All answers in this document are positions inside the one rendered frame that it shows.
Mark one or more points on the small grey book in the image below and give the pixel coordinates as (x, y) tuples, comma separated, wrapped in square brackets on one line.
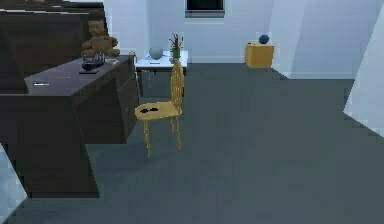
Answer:
[(111, 61)]

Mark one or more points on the yellow wooden box cabinet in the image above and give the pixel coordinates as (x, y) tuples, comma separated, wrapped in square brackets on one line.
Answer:
[(259, 56)]

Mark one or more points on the white side table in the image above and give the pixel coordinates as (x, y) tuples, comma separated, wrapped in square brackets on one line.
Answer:
[(160, 63)]

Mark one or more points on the dark brown shelf unit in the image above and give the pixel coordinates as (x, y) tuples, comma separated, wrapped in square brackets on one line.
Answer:
[(40, 36)]

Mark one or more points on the thin red pen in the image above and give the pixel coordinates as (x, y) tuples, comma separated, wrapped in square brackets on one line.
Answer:
[(59, 77)]

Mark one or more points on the dark glass bowl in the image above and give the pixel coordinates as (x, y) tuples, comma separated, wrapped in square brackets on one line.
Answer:
[(93, 60)]

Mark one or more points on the green potted house plant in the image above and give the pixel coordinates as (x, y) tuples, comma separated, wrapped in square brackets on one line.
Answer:
[(175, 50)]

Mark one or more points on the brown teddy bear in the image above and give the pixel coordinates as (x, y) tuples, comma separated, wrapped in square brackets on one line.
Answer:
[(99, 41)]

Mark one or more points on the dark blue ball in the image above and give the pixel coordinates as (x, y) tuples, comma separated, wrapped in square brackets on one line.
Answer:
[(263, 39)]

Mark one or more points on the yellow wooden chair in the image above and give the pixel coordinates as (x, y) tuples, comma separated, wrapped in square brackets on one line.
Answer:
[(163, 108)]

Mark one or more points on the small white flat object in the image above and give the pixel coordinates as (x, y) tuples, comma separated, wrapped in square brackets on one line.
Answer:
[(41, 84)]

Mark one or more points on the thin black flat book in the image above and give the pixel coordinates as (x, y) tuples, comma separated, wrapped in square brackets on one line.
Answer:
[(88, 72)]

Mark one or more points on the pale blue round vase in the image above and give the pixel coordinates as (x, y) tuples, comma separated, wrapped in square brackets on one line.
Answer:
[(156, 52)]

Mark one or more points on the dark brown desk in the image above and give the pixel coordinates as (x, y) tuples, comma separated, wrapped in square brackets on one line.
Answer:
[(83, 110)]

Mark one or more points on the dark window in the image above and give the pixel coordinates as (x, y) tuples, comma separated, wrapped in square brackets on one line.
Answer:
[(204, 7)]

